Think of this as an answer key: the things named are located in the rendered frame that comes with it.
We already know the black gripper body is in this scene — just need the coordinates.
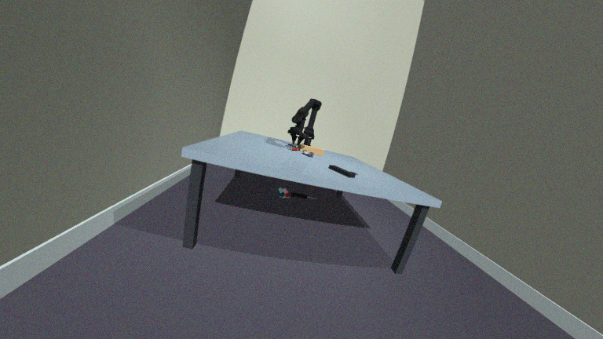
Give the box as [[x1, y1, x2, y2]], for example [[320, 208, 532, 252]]
[[287, 124, 309, 138]]

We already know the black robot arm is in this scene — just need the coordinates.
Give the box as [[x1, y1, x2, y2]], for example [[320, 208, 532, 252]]
[[290, 99, 322, 146]]

